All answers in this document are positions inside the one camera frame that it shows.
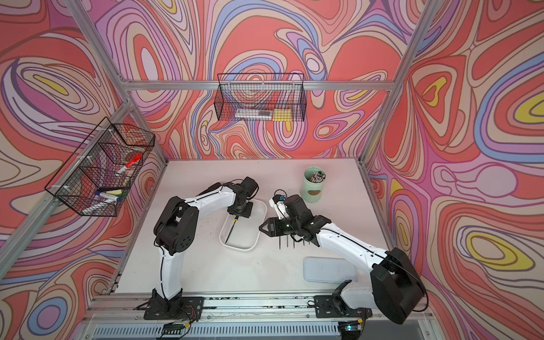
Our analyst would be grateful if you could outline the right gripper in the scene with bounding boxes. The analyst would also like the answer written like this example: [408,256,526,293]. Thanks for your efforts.
[260,216,301,237]

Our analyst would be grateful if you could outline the file tool six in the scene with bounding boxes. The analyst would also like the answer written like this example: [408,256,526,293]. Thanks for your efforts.
[225,215,239,244]

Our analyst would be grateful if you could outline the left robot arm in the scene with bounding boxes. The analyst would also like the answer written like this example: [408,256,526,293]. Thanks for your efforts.
[153,177,259,305]

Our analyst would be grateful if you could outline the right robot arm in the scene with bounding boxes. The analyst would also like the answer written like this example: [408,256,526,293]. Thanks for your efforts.
[259,194,428,324]

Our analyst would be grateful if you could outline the white plastic storage box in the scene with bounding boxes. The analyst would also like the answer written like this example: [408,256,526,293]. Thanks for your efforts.
[219,200,268,252]

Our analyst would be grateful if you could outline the translucent box lid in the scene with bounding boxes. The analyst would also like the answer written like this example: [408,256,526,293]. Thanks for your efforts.
[303,257,357,283]

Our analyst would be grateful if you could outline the yellow box in basket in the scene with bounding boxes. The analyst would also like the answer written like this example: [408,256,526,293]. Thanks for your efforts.
[272,109,293,122]

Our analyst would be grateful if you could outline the black stapler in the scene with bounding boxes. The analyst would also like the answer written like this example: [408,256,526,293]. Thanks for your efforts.
[199,182,222,196]

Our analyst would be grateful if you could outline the green pen cup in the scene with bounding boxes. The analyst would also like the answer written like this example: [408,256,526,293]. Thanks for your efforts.
[300,166,327,203]

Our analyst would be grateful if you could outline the pens in cup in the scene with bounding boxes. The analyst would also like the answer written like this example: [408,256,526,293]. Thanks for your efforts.
[309,171,326,184]

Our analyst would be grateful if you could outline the red marker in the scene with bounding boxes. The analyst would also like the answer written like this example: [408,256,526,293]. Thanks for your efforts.
[116,154,143,175]

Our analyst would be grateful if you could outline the blue white marker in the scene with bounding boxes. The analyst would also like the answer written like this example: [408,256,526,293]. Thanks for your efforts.
[94,191,122,202]

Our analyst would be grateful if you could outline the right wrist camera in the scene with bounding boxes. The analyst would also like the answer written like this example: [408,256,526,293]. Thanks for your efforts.
[269,194,289,220]

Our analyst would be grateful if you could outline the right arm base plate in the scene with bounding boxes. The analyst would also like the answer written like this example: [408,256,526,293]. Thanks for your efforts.
[307,280,373,320]

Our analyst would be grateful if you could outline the black wire basket back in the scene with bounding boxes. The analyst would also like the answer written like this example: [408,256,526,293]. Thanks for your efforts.
[214,72,307,122]

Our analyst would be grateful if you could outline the black wire basket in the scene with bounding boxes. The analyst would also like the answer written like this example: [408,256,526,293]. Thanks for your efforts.
[45,118,155,217]
[214,72,307,122]

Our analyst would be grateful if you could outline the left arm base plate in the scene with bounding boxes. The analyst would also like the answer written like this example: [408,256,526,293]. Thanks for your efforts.
[144,296,204,321]

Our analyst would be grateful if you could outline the black wire basket left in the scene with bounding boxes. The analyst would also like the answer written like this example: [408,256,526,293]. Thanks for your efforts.
[45,118,155,217]

